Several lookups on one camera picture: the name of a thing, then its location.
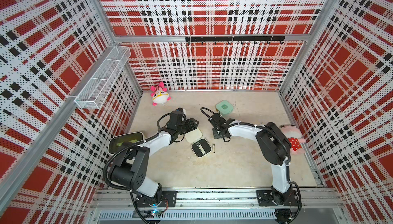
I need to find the black wall hook rail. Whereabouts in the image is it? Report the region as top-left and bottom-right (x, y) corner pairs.
(185, 36), (286, 43)

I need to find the silver nail clipper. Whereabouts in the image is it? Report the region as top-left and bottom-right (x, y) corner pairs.
(196, 142), (206, 155)

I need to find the white wire mesh shelf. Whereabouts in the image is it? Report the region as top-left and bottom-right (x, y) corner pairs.
(75, 46), (131, 109)

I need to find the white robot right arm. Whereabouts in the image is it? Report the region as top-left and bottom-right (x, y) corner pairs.
(200, 107), (306, 207)

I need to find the pink frog plush red dress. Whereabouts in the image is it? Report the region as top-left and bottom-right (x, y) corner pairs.
(280, 125), (306, 155)

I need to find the white box green screen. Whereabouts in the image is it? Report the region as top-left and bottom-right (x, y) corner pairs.
(107, 131), (144, 155)

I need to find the cream manicure case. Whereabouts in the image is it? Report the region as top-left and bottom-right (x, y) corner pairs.
(185, 128), (212, 158)

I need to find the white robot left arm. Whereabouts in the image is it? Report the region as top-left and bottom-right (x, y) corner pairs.
(103, 108), (199, 207)

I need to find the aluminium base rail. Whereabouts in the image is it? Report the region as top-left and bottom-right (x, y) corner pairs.
(91, 188), (344, 222)

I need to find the mint green manicure case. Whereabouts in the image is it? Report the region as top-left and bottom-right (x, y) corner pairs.
(216, 100), (234, 115)

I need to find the pink white owl plush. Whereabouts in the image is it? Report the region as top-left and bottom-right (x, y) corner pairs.
(150, 82), (172, 106)

